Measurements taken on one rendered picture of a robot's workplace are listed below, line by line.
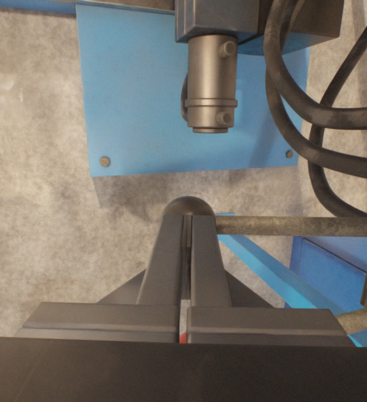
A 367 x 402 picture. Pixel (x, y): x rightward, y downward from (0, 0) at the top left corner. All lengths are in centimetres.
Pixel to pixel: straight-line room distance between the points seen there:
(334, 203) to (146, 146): 73
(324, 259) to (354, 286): 17
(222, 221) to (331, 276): 126
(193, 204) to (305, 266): 138
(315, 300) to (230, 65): 61
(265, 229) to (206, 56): 48
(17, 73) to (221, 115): 73
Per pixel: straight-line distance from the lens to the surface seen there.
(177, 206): 16
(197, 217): 15
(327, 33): 66
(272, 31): 47
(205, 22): 59
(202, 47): 62
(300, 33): 63
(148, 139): 98
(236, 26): 62
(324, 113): 34
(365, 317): 22
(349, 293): 137
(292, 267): 160
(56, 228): 116
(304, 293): 85
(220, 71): 61
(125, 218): 115
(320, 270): 145
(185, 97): 83
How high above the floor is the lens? 108
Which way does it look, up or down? 66 degrees down
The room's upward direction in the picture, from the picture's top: 131 degrees clockwise
